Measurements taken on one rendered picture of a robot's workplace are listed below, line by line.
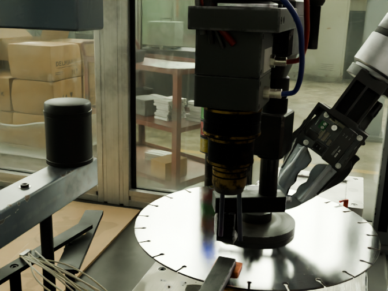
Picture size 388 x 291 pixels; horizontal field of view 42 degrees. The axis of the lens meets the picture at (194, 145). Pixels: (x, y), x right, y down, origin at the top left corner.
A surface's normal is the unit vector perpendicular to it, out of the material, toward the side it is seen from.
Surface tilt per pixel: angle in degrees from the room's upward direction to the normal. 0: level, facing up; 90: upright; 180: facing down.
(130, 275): 0
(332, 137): 78
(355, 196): 0
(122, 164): 90
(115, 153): 90
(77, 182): 90
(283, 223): 5
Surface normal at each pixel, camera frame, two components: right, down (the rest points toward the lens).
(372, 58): -0.65, -0.22
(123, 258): 0.03, -0.96
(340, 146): -0.34, 0.04
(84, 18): 0.95, 0.11
